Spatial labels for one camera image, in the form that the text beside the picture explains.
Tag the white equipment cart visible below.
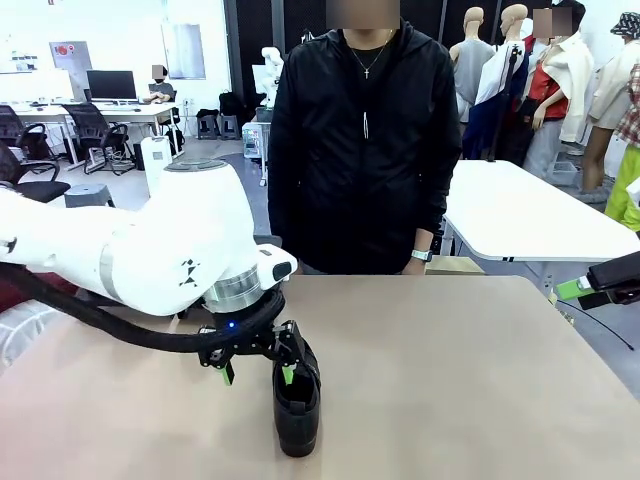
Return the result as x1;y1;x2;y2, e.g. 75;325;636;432
242;107;274;187

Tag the person right forearm black sleeve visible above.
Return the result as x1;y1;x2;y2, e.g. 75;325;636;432
268;169;301;251

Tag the dark red cloth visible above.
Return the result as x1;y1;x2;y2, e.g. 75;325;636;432
0;272;76;315

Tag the white work table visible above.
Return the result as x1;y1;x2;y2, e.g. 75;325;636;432
442;159;640;262

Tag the neon yellow garment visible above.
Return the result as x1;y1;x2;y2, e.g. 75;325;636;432
603;144;640;232

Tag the thin black cable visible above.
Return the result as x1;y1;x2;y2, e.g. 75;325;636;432
557;299;637;351

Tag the mannequin in cream jacket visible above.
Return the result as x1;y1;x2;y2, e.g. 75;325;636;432
517;0;596;174

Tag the white air purifier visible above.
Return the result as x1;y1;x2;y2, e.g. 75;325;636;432
139;135;177;200

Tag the mannequin in white navy jacket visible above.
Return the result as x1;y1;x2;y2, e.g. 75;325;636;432
459;3;534;162

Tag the grey wall poster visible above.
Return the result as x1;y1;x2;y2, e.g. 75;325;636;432
48;40;94;71

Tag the grey storage basket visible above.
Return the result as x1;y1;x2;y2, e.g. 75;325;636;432
547;160;581;187

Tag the person in black jacket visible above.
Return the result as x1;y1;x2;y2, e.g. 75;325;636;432
268;0;464;275

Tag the seated person in dark shirt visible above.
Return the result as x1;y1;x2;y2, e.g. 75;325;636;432
148;64;176;104

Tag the silver cross necklace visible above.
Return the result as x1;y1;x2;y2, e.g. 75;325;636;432
352;37;394;80

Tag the white quilted cloth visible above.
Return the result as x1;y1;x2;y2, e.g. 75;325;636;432
0;304;76;374

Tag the white wall paper sheet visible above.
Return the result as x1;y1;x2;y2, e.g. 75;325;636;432
8;49;41;74

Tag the frosted wall panel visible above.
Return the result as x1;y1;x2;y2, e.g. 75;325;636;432
160;22;207;81

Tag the black leather ankle shoe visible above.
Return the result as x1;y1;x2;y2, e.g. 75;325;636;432
272;344;322;458

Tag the black tripod pole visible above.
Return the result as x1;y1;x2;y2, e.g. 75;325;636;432
487;43;522;164

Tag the mannequin in grey tank top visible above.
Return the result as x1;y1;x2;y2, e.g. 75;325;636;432
448;5;497;125

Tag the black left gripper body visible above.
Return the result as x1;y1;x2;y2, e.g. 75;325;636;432
209;319;281;357

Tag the white office desk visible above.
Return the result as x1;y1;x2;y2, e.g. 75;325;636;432
0;99;180;166

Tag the grey plastic stool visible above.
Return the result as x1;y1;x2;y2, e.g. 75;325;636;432
63;183;115;209

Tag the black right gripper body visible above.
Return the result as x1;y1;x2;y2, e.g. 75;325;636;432
587;251;640;307

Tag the black backpack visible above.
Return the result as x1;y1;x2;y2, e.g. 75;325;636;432
218;90;242;117

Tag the black computer monitor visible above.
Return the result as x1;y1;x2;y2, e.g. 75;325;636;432
85;69;137;105

